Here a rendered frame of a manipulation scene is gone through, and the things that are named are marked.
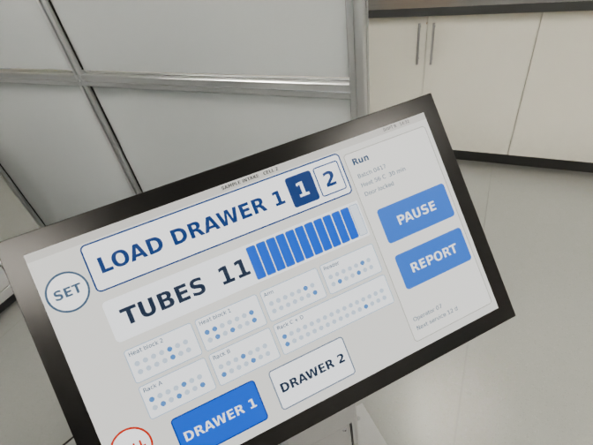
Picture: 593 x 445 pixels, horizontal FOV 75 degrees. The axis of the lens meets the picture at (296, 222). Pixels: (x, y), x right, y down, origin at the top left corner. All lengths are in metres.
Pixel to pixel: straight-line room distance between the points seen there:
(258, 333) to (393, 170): 0.25
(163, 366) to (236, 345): 0.08
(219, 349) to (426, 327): 0.25
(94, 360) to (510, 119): 2.31
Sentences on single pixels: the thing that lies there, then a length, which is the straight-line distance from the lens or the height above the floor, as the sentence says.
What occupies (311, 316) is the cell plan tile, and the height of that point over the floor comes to 1.05.
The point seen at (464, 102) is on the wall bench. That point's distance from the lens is 2.44.
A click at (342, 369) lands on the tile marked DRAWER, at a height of 0.99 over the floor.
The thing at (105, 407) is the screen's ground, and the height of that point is 1.05.
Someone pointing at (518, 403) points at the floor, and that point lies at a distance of 1.64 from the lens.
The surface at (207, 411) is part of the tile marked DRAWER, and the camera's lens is 0.47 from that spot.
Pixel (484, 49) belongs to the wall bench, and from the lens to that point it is 2.33.
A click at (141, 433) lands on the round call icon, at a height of 1.02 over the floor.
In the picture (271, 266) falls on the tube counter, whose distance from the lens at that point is 0.44.
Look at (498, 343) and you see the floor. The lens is 1.75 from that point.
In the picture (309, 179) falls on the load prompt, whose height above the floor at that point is 1.16.
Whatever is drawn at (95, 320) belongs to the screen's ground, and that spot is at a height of 1.12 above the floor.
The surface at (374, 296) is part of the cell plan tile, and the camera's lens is 0.48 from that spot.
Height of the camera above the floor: 1.42
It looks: 40 degrees down
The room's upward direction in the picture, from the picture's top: 10 degrees counter-clockwise
